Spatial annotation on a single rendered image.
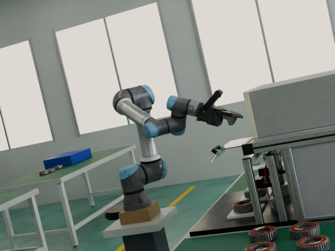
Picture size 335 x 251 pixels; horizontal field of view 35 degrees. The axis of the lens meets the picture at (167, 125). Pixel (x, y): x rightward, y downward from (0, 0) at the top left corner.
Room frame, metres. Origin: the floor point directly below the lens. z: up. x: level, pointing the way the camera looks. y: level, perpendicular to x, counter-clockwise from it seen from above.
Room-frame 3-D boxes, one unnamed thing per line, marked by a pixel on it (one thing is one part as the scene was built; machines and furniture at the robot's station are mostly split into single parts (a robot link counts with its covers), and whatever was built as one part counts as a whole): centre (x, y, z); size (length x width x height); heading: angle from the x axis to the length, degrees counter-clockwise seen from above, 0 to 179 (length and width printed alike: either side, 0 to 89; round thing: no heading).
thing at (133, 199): (2.84, 0.26, 0.86); 0.15 x 0.15 x 0.10
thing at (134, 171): (2.84, 0.25, 0.98); 0.13 x 0.12 x 0.14; 119
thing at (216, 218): (2.49, -0.32, 0.76); 0.64 x 0.47 x 0.02; 158
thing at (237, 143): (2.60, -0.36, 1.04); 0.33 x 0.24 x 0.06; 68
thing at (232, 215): (2.38, -0.27, 0.78); 0.15 x 0.15 x 0.01; 68
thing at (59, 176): (6.40, 1.26, 0.38); 1.90 x 0.90 x 0.75; 158
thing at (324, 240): (1.78, -0.40, 0.77); 0.11 x 0.11 x 0.04
